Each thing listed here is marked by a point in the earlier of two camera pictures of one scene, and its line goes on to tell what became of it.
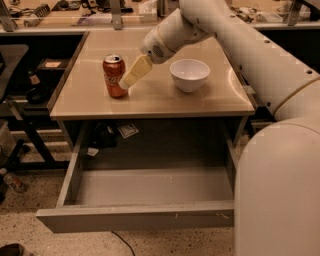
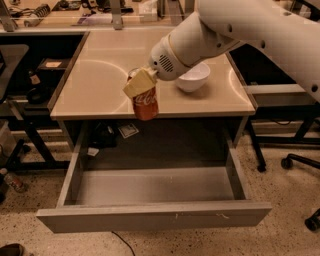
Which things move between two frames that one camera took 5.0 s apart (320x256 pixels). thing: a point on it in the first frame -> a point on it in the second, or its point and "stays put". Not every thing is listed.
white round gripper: x=152 y=44 -> x=162 y=61
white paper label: x=127 y=130 stays put
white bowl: x=189 y=74 stays put
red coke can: x=113 y=68 -> x=146 y=105
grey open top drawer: x=96 y=199 stays put
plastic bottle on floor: x=15 y=182 stays put
